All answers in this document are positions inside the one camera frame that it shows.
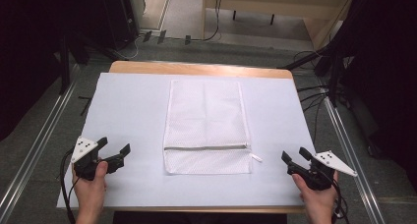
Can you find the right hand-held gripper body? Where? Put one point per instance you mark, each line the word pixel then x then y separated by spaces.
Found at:
pixel 324 170

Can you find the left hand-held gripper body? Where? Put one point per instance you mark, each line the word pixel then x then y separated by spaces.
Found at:
pixel 86 153

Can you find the person's right hand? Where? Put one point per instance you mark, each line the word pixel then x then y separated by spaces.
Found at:
pixel 316 197

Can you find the person's left hand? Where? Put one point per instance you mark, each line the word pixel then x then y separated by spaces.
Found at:
pixel 90 191

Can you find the white table cover sheet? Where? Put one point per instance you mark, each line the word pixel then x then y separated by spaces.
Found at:
pixel 131 112

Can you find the black metal stand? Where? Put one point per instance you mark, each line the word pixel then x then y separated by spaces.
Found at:
pixel 64 63

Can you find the white mesh laundry bag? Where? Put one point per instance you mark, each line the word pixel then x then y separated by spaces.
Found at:
pixel 206 125

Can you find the small black floor block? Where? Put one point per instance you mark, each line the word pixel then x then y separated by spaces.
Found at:
pixel 147 36
pixel 162 37
pixel 188 40

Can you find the dark curtain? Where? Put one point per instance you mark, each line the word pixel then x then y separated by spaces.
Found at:
pixel 26 53
pixel 387 70

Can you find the wooden table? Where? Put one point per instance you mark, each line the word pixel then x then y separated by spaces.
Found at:
pixel 196 67

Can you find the light wooden furniture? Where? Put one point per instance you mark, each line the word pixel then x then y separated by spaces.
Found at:
pixel 278 4

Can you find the metal floor rail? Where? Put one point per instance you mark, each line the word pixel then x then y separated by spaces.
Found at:
pixel 352 158
pixel 36 145

